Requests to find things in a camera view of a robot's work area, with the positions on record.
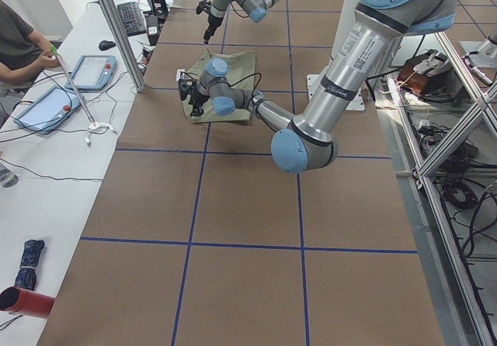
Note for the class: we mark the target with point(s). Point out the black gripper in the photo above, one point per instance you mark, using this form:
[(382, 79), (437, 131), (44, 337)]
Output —
[(199, 99), (211, 23)]

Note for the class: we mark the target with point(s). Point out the white shirt hang tag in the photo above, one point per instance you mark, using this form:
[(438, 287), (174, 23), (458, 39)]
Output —
[(180, 74)]

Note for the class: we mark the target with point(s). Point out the black keyboard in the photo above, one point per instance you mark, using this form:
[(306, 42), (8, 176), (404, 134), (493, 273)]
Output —
[(131, 18)]

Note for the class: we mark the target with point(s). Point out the black computer mouse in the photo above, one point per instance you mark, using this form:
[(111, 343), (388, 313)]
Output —
[(106, 45)]

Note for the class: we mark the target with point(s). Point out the far blue teach pendant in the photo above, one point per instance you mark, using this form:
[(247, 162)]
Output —
[(92, 73)]

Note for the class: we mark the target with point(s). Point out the blue teach pendant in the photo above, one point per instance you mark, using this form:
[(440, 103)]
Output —
[(92, 73), (49, 111)]

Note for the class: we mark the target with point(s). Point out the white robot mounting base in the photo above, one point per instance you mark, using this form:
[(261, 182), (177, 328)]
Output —
[(317, 81)]

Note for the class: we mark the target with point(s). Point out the near blue teach pendant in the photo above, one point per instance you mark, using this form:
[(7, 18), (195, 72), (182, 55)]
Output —
[(49, 111)]

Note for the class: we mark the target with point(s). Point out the seated person in grey shirt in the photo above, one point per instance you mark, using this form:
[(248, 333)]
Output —
[(25, 52)]

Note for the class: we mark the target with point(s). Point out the folded dark blue umbrella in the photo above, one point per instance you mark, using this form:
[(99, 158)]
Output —
[(26, 277)]

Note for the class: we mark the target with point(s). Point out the red cylinder tube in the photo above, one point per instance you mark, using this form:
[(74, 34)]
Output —
[(21, 301)]

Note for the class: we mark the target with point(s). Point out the aluminium frame post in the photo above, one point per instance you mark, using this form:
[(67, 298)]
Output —
[(116, 27)]

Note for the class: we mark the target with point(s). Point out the grabber stick with green handle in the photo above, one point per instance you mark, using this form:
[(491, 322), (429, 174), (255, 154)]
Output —
[(93, 125)]

